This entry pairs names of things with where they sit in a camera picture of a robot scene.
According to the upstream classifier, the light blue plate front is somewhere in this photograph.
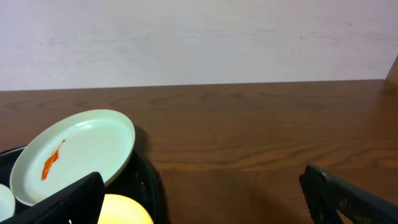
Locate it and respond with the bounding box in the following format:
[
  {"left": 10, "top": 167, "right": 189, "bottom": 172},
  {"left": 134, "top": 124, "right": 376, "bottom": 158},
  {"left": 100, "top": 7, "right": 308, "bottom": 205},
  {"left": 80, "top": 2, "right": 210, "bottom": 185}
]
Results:
[{"left": 0, "top": 184, "right": 16, "bottom": 222}]

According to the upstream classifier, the light blue plate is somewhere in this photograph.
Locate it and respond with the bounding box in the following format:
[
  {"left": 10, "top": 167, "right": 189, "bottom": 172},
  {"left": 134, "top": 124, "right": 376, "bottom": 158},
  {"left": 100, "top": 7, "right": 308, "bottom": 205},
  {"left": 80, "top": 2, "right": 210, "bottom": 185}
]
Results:
[
  {"left": 9, "top": 110, "right": 136, "bottom": 206},
  {"left": 0, "top": 184, "right": 16, "bottom": 222}
]

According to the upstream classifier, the light blue plate back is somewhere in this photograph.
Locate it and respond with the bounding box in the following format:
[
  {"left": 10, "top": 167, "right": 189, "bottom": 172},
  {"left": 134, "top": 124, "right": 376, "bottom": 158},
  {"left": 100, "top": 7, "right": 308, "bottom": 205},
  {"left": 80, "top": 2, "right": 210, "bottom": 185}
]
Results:
[{"left": 9, "top": 110, "right": 136, "bottom": 206}]

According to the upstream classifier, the yellow plate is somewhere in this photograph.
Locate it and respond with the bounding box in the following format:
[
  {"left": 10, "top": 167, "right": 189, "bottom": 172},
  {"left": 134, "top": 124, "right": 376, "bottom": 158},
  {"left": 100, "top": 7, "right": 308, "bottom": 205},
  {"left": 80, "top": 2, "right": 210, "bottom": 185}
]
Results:
[{"left": 98, "top": 194, "right": 154, "bottom": 224}]

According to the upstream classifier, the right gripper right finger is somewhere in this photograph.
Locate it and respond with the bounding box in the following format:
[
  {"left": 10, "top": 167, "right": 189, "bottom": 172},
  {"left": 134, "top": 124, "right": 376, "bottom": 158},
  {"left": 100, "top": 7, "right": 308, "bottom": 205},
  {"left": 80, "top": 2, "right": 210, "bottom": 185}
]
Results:
[{"left": 299, "top": 164, "right": 397, "bottom": 224}]

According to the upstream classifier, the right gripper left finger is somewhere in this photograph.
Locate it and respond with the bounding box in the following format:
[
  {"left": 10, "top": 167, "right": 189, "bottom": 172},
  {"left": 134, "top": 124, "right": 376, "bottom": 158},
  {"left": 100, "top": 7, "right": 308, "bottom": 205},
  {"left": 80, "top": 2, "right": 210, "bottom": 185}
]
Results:
[{"left": 1, "top": 172, "right": 105, "bottom": 224}]

